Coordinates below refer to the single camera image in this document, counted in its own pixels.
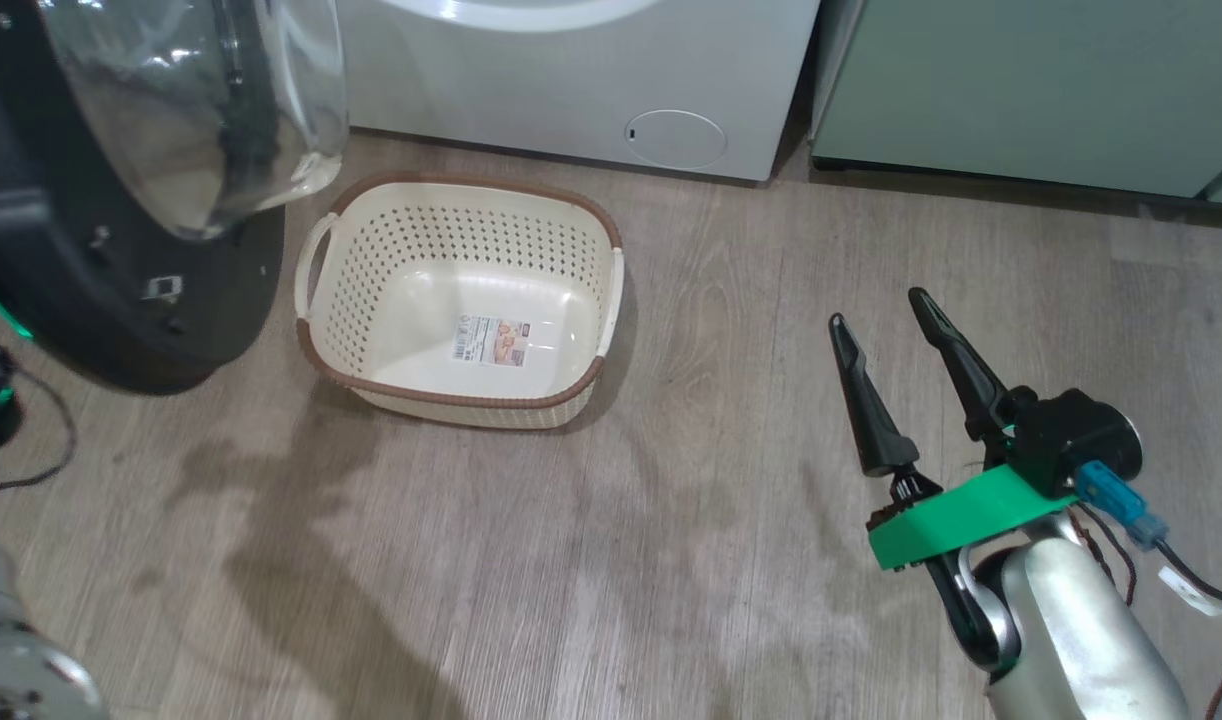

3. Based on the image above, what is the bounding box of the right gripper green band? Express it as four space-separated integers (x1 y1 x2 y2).
828 288 1077 669

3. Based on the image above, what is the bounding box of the dark grey round washer door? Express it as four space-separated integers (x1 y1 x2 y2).
0 0 350 396

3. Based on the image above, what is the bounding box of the paper label inside basket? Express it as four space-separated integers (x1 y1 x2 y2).
456 315 532 368

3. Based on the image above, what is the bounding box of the cream perforated laundry basket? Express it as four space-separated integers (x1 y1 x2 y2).
293 172 627 432

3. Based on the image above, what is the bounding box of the white front-load washing machine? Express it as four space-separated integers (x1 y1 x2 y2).
333 0 822 186

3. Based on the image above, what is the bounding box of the pale green plain cabinet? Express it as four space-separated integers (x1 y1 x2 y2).
809 0 1222 208

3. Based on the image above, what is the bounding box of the round washer filter cover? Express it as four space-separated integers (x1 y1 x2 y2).
625 108 729 171

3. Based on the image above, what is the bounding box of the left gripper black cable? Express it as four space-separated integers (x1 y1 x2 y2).
0 340 78 498

